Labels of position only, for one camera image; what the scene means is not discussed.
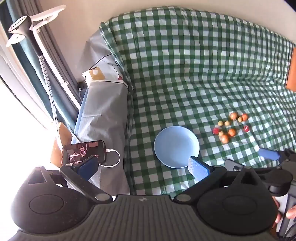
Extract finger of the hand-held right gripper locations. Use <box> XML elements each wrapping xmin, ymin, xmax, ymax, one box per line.
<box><xmin>258</xmin><ymin>148</ymin><xmax>296</xmax><ymax>167</ymax></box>
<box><xmin>262</xmin><ymin>167</ymin><xmax>294</xmax><ymax>195</ymax></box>

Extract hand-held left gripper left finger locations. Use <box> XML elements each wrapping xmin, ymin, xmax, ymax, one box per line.
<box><xmin>28</xmin><ymin>155</ymin><xmax>114</xmax><ymax>205</ymax></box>

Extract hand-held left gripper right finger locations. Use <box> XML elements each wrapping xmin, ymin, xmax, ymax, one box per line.
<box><xmin>173</xmin><ymin>156</ymin><xmax>264</xmax><ymax>205</ymax></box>

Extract light blue plate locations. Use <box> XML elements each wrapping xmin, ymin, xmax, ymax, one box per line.
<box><xmin>154</xmin><ymin>126</ymin><xmax>200</xmax><ymax>168</ymax></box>

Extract person's right hand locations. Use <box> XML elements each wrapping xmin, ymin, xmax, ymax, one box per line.
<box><xmin>273</xmin><ymin>196</ymin><xmax>296</xmax><ymax>224</ymax></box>

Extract black smartphone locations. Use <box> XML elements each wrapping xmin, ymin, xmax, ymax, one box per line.
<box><xmin>61</xmin><ymin>140</ymin><xmax>107</xmax><ymax>166</ymax></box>

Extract brown cardboard box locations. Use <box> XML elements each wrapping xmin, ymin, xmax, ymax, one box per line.
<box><xmin>51</xmin><ymin>122</ymin><xmax>80</xmax><ymax>166</ymax></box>

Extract blue bed sheet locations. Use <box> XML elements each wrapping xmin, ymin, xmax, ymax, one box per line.
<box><xmin>73</xmin><ymin>88</ymin><xmax>90</xmax><ymax>142</ymax></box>

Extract grey printed pillow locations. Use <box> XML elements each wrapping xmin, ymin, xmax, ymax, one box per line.
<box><xmin>74</xmin><ymin>30</ymin><xmax>130</xmax><ymax>195</ymax></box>

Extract orange brown wooden board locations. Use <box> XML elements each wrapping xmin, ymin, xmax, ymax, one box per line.
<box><xmin>285</xmin><ymin>46</ymin><xmax>296</xmax><ymax>91</ymax></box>

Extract green white checkered cloth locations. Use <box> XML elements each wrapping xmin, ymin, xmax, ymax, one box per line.
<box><xmin>99</xmin><ymin>6</ymin><xmax>296</xmax><ymax>197</ymax></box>

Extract white garment steamer stand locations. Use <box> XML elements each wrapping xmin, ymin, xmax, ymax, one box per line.
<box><xmin>6</xmin><ymin>5</ymin><xmax>78</xmax><ymax>107</ymax></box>

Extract white charging cable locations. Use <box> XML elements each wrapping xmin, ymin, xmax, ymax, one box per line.
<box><xmin>98</xmin><ymin>148</ymin><xmax>121</xmax><ymax>168</ymax></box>

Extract braided steamer hose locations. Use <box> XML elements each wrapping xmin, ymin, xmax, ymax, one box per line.
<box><xmin>39</xmin><ymin>55</ymin><xmax>60</xmax><ymax>139</ymax></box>

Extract white window frame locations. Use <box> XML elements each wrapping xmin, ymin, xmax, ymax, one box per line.
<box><xmin>0</xmin><ymin>30</ymin><xmax>56</xmax><ymax>130</ymax></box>

